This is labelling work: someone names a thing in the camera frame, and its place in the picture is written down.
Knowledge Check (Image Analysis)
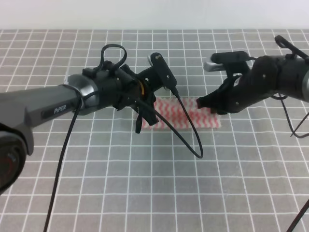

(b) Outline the pink white wavy striped towel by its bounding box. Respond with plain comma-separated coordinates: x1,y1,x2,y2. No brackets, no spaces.
154,97,221,129

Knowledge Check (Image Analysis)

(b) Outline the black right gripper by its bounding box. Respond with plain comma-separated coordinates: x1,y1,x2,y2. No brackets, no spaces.
196,55,282,116

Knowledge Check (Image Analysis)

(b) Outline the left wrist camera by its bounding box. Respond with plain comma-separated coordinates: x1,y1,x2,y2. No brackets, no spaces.
148,52,178,95

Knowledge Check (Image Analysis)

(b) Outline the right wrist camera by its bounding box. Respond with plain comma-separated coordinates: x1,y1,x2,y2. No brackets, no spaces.
203,51,250,72

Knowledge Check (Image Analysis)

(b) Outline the black camera cable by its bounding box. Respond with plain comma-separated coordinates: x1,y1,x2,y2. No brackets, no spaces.
42,43,204,232
272,35,309,232

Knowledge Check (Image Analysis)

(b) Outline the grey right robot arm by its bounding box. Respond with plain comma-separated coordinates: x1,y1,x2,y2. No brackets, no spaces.
197,52,309,115

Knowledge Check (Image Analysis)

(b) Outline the black left camera cable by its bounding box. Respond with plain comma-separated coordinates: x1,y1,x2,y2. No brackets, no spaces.
42,43,204,232

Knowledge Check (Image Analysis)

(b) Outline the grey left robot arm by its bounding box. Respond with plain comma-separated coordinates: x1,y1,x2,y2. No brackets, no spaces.
0,62,163,192

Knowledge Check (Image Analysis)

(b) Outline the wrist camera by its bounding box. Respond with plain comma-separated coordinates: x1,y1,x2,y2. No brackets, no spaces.
148,52,178,95
203,51,250,72

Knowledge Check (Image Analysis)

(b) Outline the black right camera cable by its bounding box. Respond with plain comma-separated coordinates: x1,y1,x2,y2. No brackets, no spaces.
272,35,309,232

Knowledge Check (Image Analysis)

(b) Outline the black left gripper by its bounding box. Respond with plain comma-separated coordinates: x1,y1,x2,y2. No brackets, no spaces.
82,63,163,134

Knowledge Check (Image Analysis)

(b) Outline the grey grid tablecloth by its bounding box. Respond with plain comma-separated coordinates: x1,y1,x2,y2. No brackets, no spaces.
0,29,309,232

